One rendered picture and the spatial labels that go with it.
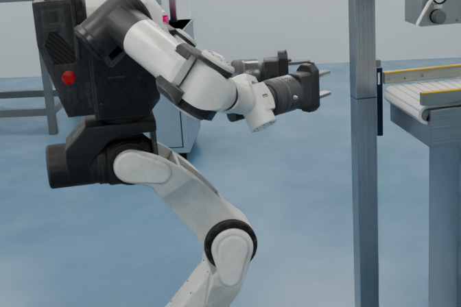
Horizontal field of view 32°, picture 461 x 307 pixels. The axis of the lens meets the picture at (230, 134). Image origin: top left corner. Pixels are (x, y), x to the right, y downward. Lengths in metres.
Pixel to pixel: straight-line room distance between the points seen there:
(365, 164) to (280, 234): 1.33
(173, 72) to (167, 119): 3.05
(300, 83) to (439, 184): 0.60
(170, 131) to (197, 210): 2.58
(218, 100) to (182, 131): 3.05
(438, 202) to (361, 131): 0.30
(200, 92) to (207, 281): 0.73
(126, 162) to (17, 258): 1.77
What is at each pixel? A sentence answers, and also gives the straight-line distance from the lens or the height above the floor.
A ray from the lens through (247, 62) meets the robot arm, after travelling 2.17.
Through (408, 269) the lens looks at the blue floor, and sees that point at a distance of 3.35.
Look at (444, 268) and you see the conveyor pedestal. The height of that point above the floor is 0.40.
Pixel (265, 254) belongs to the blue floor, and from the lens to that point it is 3.49.
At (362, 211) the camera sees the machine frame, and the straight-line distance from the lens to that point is 2.46.
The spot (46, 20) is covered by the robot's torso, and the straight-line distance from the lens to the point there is 1.95.
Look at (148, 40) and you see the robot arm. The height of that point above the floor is 1.19.
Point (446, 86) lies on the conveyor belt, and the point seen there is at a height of 0.92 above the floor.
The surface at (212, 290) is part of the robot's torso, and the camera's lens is 2.20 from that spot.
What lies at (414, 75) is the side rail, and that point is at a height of 0.95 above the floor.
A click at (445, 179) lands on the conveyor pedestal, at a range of 2.33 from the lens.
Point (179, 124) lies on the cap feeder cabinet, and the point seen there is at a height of 0.24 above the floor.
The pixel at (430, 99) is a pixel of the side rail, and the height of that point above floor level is 0.94.
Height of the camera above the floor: 1.46
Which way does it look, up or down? 16 degrees down
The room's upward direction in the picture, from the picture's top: 4 degrees counter-clockwise
